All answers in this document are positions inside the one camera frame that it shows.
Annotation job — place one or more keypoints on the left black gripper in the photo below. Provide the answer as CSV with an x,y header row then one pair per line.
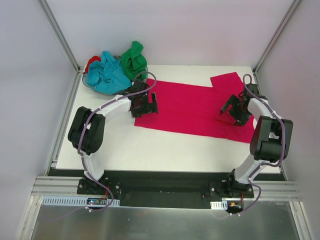
x,y
144,107

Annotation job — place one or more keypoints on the left white cable duct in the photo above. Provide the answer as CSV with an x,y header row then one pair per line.
x,y
67,201

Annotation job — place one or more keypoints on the right aluminium frame post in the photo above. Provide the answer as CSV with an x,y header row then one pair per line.
x,y
292,9

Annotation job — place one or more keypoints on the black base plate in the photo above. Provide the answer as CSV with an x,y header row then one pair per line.
x,y
155,189

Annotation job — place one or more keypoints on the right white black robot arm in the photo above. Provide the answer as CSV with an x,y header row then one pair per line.
x,y
269,144

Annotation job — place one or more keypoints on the red t-shirt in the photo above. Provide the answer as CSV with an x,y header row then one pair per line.
x,y
90,61

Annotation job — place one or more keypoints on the white cable duct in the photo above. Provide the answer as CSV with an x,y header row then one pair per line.
x,y
219,205
67,201

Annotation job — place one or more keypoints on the magenta t-shirt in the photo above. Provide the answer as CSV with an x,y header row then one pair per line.
x,y
195,110

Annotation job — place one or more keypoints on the cyan t-shirt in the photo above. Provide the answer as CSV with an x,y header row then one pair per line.
x,y
108,60

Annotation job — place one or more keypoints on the front aluminium rail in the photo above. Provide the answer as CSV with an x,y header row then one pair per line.
x,y
67,186

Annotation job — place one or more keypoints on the left aluminium frame post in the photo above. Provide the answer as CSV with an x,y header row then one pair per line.
x,y
46,9

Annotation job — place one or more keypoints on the green t-shirt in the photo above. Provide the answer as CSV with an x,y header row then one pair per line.
x,y
132,61

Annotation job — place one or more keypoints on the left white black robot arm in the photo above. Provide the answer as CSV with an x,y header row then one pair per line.
x,y
86,133

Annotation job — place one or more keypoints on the right white cable duct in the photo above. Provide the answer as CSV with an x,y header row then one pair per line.
x,y
219,205

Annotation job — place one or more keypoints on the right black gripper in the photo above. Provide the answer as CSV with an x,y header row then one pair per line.
x,y
236,111

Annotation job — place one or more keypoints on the aluminium frame post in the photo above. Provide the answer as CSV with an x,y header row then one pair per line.
x,y
292,9
46,9

